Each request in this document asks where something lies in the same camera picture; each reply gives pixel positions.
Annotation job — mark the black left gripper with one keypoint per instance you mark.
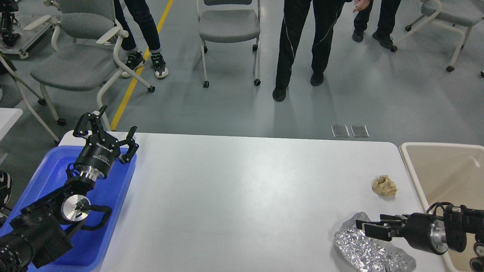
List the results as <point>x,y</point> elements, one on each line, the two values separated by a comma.
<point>101,149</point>

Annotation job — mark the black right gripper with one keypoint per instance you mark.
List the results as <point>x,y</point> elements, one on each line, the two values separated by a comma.
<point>423,232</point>

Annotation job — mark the silver foil bag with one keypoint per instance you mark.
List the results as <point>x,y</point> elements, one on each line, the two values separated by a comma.
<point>368,254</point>

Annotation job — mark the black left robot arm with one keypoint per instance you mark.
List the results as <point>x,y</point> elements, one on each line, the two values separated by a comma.
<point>42,232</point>

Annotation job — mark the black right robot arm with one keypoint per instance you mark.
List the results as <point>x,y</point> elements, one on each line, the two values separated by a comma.
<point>458,222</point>

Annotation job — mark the crumpled brown paper ball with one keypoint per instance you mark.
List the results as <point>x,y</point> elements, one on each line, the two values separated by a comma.
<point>384,186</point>

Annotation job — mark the beige plastic bin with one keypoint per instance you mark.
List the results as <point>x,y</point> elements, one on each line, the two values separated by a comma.
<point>443,172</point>

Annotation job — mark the white side table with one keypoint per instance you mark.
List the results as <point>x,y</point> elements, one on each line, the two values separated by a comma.
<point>8,117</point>

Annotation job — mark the right metal floor plate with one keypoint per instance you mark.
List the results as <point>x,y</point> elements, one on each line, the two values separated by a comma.
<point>359,131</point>

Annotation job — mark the metal floor plate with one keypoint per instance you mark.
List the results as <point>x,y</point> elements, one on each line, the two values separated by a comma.
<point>359,131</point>
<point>340,131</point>

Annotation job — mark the grey chair with armrests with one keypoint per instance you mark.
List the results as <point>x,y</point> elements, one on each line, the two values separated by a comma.
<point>86,40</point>

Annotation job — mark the blue plastic tray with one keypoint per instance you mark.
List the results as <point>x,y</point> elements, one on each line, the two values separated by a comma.
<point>89,246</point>

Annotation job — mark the black white shoe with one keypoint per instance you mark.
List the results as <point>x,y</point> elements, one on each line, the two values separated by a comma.
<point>5,189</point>

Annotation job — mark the left metal floor plate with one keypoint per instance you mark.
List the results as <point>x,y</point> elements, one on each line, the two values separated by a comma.
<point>340,131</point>

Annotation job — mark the grey chair at left edge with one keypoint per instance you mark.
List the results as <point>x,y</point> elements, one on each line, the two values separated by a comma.
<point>20,83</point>

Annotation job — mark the wheeled equipment cart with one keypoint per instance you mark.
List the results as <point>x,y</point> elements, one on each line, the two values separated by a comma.
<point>19,32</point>

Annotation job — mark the grey armless chair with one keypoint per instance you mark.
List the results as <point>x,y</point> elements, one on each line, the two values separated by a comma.
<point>230,26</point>

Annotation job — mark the grey chair far right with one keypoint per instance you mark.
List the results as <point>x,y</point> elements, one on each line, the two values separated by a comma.
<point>458,16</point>

